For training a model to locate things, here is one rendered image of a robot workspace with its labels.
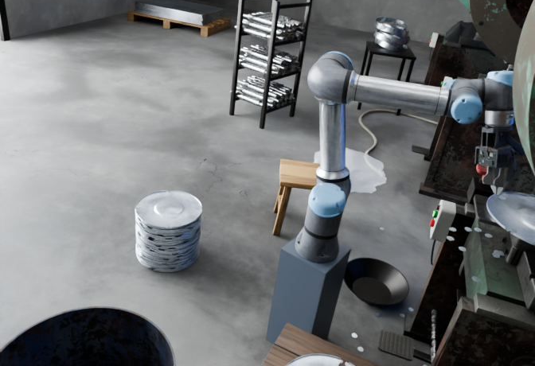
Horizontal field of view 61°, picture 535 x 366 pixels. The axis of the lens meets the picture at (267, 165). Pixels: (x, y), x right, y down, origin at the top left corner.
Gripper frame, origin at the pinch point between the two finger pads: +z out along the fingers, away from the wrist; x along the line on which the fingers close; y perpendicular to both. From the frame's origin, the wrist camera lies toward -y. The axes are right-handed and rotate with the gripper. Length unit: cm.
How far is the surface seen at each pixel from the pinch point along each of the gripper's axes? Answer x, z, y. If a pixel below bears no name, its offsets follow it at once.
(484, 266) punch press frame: 7.0, 18.2, 14.8
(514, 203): 4.9, 3.0, -0.5
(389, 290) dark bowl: -60, 63, -15
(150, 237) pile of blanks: -103, 30, 81
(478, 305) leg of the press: 15.9, 21.6, 29.3
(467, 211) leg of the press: -14.3, 11.4, -5.4
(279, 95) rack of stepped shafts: -221, -19, -54
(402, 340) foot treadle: -24, 59, 14
